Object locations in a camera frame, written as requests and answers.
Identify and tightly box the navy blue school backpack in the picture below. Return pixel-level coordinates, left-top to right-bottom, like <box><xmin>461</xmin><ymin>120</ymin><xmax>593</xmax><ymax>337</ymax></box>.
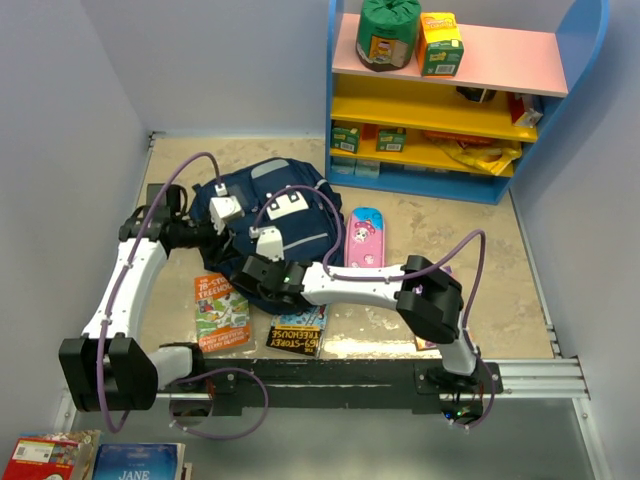
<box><xmin>188</xmin><ymin>157</ymin><xmax>346</xmax><ymax>316</ymax></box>

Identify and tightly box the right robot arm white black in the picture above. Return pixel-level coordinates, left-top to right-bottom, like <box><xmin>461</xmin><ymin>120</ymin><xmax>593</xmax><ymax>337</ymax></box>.
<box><xmin>231</xmin><ymin>254</ymin><xmax>481</xmax><ymax>393</ymax></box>

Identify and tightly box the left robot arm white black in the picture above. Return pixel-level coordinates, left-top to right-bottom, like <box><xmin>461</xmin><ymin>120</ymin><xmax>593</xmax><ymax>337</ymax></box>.
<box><xmin>59</xmin><ymin>184</ymin><xmax>241</xmax><ymax>412</ymax></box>

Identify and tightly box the yellow snack bag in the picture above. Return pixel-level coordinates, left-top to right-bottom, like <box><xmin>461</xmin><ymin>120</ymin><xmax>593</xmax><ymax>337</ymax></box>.
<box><xmin>422</xmin><ymin>130</ymin><xmax>523</xmax><ymax>176</ymax></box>

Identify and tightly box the black 169-storey treehouse book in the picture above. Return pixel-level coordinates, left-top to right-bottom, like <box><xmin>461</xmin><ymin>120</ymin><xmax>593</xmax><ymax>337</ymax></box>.
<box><xmin>266</xmin><ymin>305</ymin><xmax>328</xmax><ymax>358</ymax></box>

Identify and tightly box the orange 78-storey treehouse book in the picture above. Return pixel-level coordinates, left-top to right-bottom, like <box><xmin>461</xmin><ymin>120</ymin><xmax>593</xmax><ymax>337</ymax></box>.
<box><xmin>194</xmin><ymin>273</ymin><xmax>251</xmax><ymax>354</ymax></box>

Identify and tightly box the pink blue pencil case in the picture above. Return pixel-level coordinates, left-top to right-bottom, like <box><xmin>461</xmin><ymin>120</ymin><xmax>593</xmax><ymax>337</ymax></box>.
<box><xmin>344</xmin><ymin>207</ymin><xmax>386</xmax><ymax>268</ymax></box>

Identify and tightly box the purple Roald Dahl book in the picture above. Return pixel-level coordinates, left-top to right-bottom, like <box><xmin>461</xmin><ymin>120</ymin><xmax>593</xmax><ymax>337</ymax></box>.
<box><xmin>414</xmin><ymin>265</ymin><xmax>453</xmax><ymax>352</ymax></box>

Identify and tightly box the left small green box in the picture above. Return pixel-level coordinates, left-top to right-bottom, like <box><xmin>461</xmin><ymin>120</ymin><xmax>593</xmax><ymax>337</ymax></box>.
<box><xmin>330</xmin><ymin>120</ymin><xmax>361</xmax><ymax>153</ymax></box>

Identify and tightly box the small green box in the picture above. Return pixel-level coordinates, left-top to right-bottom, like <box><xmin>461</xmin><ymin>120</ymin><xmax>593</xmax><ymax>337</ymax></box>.
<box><xmin>330</xmin><ymin>120</ymin><xmax>361</xmax><ymax>153</ymax></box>
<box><xmin>376</xmin><ymin>127</ymin><xmax>407</xmax><ymax>153</ymax></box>

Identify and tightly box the right small green box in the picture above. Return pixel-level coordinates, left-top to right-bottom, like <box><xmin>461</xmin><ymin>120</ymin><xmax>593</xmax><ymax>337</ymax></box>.
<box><xmin>376</xmin><ymin>127</ymin><xmax>407</xmax><ymax>153</ymax></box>

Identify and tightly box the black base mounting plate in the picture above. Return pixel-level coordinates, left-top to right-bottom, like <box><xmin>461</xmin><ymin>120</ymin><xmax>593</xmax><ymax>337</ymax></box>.
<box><xmin>162</xmin><ymin>358</ymin><xmax>503</xmax><ymax>415</ymax></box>

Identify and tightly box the blue Jane book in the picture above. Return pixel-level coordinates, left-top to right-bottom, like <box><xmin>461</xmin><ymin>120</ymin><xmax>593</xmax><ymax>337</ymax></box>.
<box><xmin>92</xmin><ymin>443</ymin><xmax>193</xmax><ymax>480</ymax></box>

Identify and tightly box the colourful blue toy shelf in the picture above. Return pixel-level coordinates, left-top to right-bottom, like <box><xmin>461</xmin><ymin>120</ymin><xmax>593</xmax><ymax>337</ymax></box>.
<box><xmin>325</xmin><ymin>1</ymin><xmax>610</xmax><ymax>204</ymax></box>

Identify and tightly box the red book bottom left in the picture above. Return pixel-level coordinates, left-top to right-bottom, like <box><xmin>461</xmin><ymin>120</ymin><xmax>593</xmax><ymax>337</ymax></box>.
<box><xmin>1</xmin><ymin>430</ymin><xmax>102</xmax><ymax>480</ymax></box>

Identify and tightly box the green wrapped tissue roll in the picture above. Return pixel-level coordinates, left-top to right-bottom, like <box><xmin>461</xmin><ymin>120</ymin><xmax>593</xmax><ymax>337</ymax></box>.
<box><xmin>356</xmin><ymin>0</ymin><xmax>422</xmax><ymax>72</ymax></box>

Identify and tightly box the orange green carton box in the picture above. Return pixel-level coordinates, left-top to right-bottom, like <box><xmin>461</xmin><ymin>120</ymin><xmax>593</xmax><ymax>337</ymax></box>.
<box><xmin>415</xmin><ymin>12</ymin><xmax>464</xmax><ymax>77</ymax></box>

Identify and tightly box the red white packet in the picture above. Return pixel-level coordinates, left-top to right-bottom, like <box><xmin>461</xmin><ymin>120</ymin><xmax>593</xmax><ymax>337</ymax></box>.
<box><xmin>506</xmin><ymin>92</ymin><xmax>544</xmax><ymax>128</ymax></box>

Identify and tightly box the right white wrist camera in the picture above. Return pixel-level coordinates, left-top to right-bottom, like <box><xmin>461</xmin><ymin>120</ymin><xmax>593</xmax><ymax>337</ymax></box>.
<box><xmin>249</xmin><ymin>226</ymin><xmax>284</xmax><ymax>261</ymax></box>

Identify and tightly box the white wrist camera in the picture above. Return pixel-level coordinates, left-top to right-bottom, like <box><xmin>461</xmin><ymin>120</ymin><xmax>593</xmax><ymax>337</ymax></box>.
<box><xmin>249</xmin><ymin>226</ymin><xmax>284</xmax><ymax>261</ymax></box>
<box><xmin>209</xmin><ymin>183</ymin><xmax>245</xmax><ymax>235</ymax></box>

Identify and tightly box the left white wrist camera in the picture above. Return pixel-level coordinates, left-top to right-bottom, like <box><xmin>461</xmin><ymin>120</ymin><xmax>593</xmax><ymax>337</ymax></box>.
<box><xmin>209</xmin><ymin>183</ymin><xmax>245</xmax><ymax>235</ymax></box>

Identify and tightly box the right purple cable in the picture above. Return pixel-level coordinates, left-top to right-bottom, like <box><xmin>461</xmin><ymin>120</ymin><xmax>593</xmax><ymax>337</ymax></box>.
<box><xmin>253</xmin><ymin>187</ymin><xmax>499</xmax><ymax>430</ymax></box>

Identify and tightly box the aluminium rail frame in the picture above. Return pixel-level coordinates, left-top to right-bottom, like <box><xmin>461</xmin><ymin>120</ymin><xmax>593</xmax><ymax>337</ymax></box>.
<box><xmin>52</xmin><ymin>130</ymin><xmax>611</xmax><ymax>480</ymax></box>

